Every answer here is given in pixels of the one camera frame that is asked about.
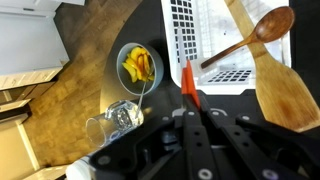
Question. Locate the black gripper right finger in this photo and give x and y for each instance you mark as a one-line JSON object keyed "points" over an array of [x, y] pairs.
{"points": [[253, 156]]}

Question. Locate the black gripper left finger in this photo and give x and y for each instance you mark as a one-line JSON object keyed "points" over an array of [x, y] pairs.
{"points": [[196, 143]]}

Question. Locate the wide wooden spatula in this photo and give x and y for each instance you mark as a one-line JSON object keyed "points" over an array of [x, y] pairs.
{"points": [[283, 96]]}

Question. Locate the metal spoon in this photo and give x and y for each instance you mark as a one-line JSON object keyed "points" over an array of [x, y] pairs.
{"points": [[141, 100]]}

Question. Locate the clear glass mug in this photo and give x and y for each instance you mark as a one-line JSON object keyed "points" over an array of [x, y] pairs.
{"points": [[113, 121]]}

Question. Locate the gray bowl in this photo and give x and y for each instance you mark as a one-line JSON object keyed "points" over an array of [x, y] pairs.
{"points": [[126, 81]]}

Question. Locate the yellow fruit slices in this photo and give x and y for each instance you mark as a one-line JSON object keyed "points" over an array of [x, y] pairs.
{"points": [[136, 65]]}

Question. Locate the white plastic basket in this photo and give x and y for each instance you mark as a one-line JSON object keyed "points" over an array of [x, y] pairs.
{"points": [[186, 40]]}

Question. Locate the white wipes canister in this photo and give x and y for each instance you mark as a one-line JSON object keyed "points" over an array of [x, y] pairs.
{"points": [[78, 170]]}

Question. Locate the brown wooden spoon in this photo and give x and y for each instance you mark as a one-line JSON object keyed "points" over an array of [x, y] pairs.
{"points": [[273, 23]]}

